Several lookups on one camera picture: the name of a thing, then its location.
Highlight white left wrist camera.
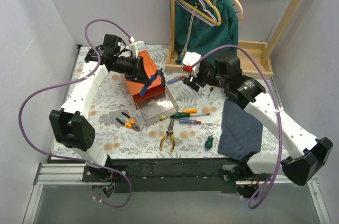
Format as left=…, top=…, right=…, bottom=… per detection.
left=128, top=41, right=147, bottom=58

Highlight clear plastic drawer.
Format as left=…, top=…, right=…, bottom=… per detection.
left=136, top=86, right=179, bottom=127

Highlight floral patterned table mat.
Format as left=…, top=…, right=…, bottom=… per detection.
left=50, top=44, right=299, bottom=160

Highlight orange black handled pliers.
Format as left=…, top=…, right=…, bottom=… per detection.
left=116, top=112, right=141, bottom=132

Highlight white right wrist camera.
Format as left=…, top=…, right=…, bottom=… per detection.
left=182, top=51, right=202, bottom=75

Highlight yellow black needle-nose pliers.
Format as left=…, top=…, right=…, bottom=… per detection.
left=159, top=119, right=175, bottom=152

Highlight blue grey folded cloth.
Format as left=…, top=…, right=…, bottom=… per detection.
left=217, top=99, right=263, bottom=160

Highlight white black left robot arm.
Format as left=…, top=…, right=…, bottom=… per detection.
left=49, top=34, right=150, bottom=182

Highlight green handled screwdriver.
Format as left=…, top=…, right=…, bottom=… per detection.
left=170, top=112, right=210, bottom=119

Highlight aluminium frame rail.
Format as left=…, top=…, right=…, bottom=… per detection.
left=23, top=163, right=331, bottom=223

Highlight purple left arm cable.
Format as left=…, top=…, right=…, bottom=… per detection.
left=18, top=19, right=133, bottom=208

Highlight orange handled screwdriver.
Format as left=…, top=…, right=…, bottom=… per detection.
left=182, top=109, right=198, bottom=114

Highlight orange drawer box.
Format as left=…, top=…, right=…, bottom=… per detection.
left=124, top=51, right=166, bottom=106

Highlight blue handled pliers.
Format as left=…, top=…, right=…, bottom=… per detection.
left=139, top=68, right=166, bottom=96

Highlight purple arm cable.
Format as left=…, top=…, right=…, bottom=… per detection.
left=189, top=44, right=283, bottom=209
left=18, top=19, right=133, bottom=208

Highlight wooden clothes rack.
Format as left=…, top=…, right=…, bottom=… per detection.
left=165, top=0, right=302, bottom=79

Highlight stubby green screwdriver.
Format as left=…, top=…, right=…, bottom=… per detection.
left=204, top=132, right=214, bottom=149

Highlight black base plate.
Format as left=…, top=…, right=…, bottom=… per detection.
left=47, top=155, right=304, bottom=195

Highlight blue red handled screwdriver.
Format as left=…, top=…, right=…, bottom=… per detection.
left=179, top=119, right=214, bottom=126

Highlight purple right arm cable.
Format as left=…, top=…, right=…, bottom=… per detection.
left=189, top=44, right=283, bottom=209

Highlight green shorts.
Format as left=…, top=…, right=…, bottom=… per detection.
left=174, top=0, right=239, bottom=64

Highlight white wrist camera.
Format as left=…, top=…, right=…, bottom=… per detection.
left=128, top=41, right=147, bottom=58
left=182, top=51, right=202, bottom=75

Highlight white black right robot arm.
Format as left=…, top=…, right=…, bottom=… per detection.
left=182, top=49, right=333, bottom=186

